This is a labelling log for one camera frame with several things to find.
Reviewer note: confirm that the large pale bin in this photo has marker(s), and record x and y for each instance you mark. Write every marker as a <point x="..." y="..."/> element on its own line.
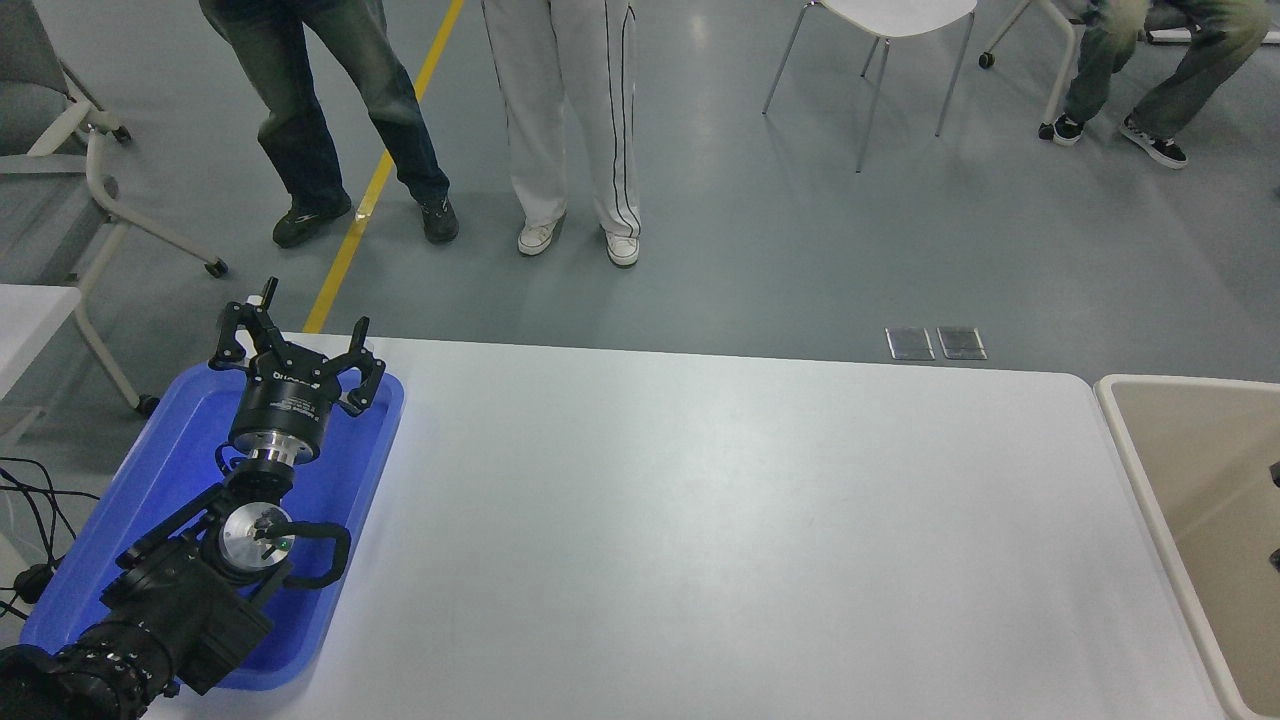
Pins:
<point x="1220" y="480"/>

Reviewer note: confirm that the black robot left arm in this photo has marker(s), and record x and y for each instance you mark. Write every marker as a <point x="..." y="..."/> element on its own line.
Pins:
<point x="180" y="600"/>

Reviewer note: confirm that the blue plastic tray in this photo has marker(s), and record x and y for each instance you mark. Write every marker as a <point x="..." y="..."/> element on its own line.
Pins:
<point x="150" y="470"/>

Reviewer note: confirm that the white chair with metal legs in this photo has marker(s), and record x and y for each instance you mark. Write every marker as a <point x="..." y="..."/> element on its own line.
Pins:
<point x="900" y="10"/>

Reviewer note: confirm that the grey chair with castors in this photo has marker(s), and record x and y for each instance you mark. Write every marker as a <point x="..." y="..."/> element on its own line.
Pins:
<point x="20" y="110"/>

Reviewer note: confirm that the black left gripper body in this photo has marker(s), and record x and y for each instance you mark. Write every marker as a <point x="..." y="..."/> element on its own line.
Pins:
<point x="285" y="405"/>

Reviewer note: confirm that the seated person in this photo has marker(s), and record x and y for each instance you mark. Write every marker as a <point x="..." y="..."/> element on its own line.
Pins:
<point x="1100" y="60"/>

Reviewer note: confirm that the standing person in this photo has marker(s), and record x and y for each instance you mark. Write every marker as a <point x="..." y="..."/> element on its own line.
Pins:
<point x="295" y="140"/>
<point x="530" y="100"/>

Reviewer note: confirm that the metal floor socket plate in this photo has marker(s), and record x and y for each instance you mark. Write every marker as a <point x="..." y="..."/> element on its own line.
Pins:
<point x="961" y="343"/>
<point x="910" y="344"/>

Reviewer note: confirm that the white side table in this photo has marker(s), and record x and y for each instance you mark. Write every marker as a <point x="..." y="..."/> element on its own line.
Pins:
<point x="30" y="320"/>

